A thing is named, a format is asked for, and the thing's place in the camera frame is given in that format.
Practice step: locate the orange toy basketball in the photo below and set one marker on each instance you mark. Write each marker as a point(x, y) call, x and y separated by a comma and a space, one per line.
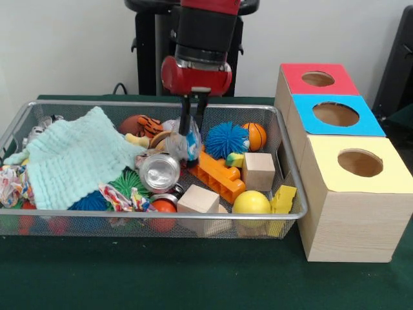
point(256, 135)

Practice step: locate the packet with blue label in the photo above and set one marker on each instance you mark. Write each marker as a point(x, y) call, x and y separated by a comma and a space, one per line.
point(182, 147)

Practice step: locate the mint green knitted cloth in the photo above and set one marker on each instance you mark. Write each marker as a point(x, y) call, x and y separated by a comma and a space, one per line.
point(74, 161)

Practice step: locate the silver mesh bin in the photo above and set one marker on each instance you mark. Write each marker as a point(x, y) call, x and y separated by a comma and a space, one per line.
point(96, 226)

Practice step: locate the blue spiky ball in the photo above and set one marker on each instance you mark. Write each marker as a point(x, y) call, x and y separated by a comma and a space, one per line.
point(226, 140)

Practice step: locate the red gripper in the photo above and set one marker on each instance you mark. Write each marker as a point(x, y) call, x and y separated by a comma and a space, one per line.
point(197, 79)

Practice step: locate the wooden box with three holes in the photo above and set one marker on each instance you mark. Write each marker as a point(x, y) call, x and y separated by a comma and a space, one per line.
point(355, 226)

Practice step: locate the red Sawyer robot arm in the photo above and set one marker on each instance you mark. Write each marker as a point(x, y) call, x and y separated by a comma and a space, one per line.
point(206, 29)

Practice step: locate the green spiky ball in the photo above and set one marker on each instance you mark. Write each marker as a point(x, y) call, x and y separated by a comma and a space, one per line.
point(129, 182)

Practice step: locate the yellow ball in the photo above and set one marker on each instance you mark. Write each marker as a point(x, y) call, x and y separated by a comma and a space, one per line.
point(251, 201)

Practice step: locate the wooden cube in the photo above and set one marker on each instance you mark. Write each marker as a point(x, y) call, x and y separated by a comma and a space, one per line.
point(197, 198)
point(258, 171)

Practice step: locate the orange plastic toy block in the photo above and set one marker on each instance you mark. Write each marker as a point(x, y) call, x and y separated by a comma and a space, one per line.
point(219, 179)

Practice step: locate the black chair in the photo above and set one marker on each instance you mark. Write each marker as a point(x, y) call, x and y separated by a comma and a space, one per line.
point(397, 64)

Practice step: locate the dark green table cloth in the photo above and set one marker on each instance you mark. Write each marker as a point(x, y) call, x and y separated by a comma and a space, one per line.
point(193, 274)
point(405, 124)

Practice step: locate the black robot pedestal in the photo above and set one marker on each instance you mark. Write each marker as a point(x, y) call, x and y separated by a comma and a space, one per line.
point(151, 48)

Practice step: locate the yellow cheese wedge toy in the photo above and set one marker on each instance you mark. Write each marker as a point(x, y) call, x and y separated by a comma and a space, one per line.
point(283, 195)

